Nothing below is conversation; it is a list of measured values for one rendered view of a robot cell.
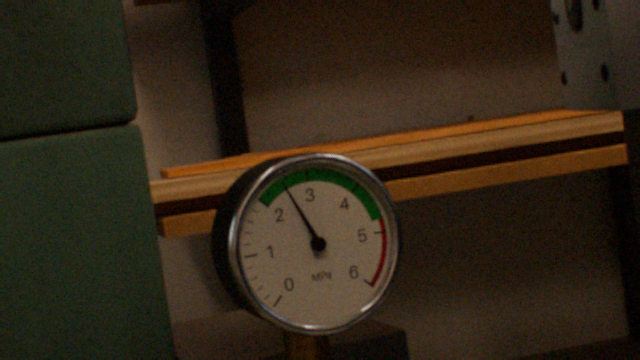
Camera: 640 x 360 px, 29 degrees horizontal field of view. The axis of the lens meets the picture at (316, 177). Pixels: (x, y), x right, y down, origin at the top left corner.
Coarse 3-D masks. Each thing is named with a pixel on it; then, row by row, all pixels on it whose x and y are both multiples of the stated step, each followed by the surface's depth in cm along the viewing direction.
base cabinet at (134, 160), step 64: (128, 128) 46; (0, 192) 44; (64, 192) 45; (128, 192) 46; (0, 256) 44; (64, 256) 45; (128, 256) 46; (0, 320) 44; (64, 320) 45; (128, 320) 46
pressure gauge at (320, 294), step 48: (240, 192) 42; (336, 192) 42; (384, 192) 42; (240, 240) 41; (288, 240) 41; (336, 240) 42; (384, 240) 43; (240, 288) 41; (288, 288) 41; (336, 288) 42; (384, 288) 42; (288, 336) 44
